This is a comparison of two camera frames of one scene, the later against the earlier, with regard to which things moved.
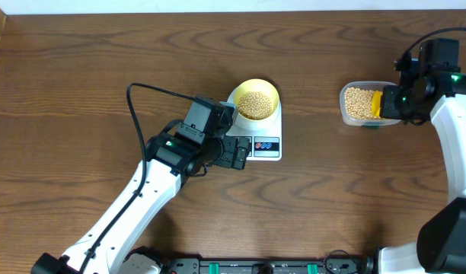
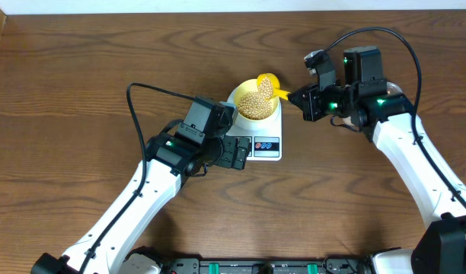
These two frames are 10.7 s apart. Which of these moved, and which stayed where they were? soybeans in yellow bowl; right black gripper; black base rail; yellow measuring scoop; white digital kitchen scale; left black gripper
Moved: right black gripper; yellow measuring scoop
Stayed: black base rail; left black gripper; soybeans in yellow bowl; white digital kitchen scale
